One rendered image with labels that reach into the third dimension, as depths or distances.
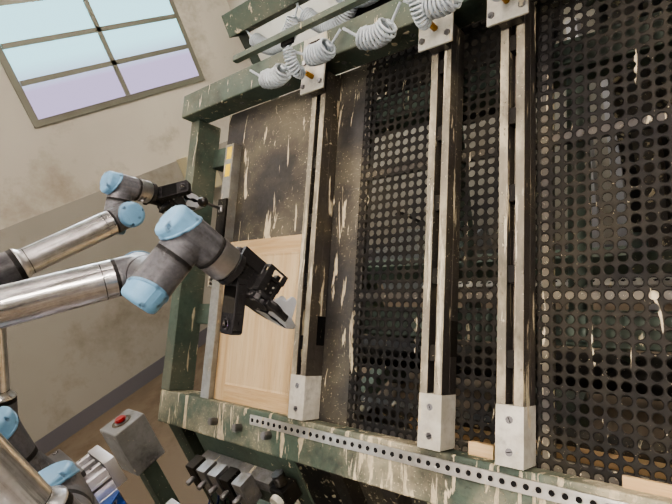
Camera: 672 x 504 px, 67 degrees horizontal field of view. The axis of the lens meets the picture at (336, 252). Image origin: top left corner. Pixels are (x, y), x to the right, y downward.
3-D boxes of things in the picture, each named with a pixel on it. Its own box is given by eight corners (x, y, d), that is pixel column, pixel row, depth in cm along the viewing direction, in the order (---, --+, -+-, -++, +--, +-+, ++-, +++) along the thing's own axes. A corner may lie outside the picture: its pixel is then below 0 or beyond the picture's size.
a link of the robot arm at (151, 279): (145, 309, 98) (181, 264, 101) (159, 321, 88) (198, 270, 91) (110, 286, 94) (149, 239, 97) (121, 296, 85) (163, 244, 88)
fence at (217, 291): (209, 396, 185) (200, 397, 182) (234, 148, 200) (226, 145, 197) (217, 398, 182) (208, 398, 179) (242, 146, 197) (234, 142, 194)
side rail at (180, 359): (185, 387, 206) (160, 388, 198) (213, 131, 224) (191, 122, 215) (193, 389, 202) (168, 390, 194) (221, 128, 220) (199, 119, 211)
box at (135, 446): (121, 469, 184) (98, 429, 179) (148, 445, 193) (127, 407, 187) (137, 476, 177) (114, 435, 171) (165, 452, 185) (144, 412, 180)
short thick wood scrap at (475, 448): (471, 453, 118) (468, 454, 116) (472, 440, 118) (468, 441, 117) (496, 458, 114) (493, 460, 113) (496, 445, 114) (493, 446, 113)
